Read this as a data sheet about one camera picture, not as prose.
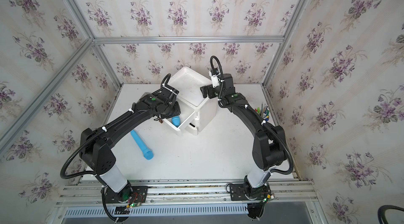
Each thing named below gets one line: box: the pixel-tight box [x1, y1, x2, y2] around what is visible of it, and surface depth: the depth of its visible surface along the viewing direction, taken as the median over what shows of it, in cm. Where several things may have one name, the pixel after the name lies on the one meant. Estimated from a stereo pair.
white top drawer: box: [162, 108, 197, 137], surface depth 77 cm
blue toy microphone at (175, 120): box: [171, 115, 181, 128], surface depth 80 cm
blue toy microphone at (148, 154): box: [130, 129, 154, 161], surface depth 87 cm
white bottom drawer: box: [184, 122, 198, 136], surface depth 90 cm
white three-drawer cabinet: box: [163, 66, 218, 137], surface depth 86 cm
